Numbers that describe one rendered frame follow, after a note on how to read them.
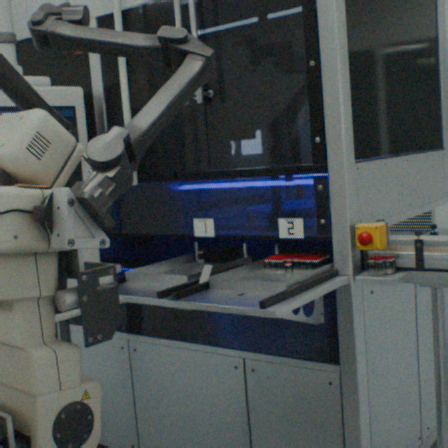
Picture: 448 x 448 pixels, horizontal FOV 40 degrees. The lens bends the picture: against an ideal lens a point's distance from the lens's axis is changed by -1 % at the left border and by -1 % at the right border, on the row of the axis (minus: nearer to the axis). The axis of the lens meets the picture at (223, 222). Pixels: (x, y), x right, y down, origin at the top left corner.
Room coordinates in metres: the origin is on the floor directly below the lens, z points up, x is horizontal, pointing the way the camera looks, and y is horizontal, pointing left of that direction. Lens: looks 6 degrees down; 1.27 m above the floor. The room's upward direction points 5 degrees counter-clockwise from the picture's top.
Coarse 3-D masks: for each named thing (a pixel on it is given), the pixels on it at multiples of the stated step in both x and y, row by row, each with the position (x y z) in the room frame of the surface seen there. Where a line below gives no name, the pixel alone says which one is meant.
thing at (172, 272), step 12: (156, 264) 2.08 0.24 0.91; (168, 264) 2.13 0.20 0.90; (180, 264) 2.18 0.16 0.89; (192, 264) 2.18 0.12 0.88; (204, 264) 2.15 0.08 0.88; (216, 264) 2.14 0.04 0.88; (228, 264) 1.97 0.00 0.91; (132, 276) 1.95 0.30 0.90; (144, 276) 1.91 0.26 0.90; (156, 276) 1.88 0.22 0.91; (168, 276) 1.85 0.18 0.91; (180, 276) 1.83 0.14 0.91; (192, 276) 1.83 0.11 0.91
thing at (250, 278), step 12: (252, 264) 1.93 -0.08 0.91; (216, 276) 1.78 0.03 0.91; (228, 276) 1.83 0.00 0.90; (240, 276) 1.88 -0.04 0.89; (252, 276) 1.88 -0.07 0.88; (264, 276) 1.87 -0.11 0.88; (276, 276) 1.85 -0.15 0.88; (300, 276) 1.67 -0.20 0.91; (312, 276) 1.72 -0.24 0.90; (216, 288) 1.75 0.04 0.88; (228, 288) 1.72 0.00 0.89; (240, 288) 1.69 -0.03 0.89; (252, 288) 1.67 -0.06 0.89; (264, 288) 1.65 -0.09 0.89; (276, 288) 1.62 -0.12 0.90
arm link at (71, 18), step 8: (64, 8) 1.64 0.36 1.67; (72, 8) 1.64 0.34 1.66; (80, 8) 1.64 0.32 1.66; (88, 8) 1.67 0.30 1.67; (32, 16) 1.59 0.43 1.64; (40, 16) 1.59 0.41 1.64; (56, 16) 1.62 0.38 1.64; (64, 16) 1.63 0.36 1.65; (72, 16) 1.63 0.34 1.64; (80, 16) 1.63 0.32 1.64; (88, 16) 1.67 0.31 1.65; (32, 24) 1.59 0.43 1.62; (40, 24) 1.59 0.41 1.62; (80, 24) 1.63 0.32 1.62; (88, 24) 1.67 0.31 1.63
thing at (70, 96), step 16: (32, 80) 2.18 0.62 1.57; (48, 80) 2.23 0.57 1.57; (0, 96) 2.08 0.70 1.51; (48, 96) 2.21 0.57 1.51; (64, 96) 2.25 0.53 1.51; (80, 96) 2.30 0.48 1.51; (0, 112) 2.07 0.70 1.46; (16, 112) 2.11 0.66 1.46; (64, 112) 2.24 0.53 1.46; (80, 112) 2.30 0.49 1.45; (80, 128) 2.29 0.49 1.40; (80, 144) 2.29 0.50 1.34; (80, 160) 2.28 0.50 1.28; (80, 176) 2.27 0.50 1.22; (96, 256) 2.30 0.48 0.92
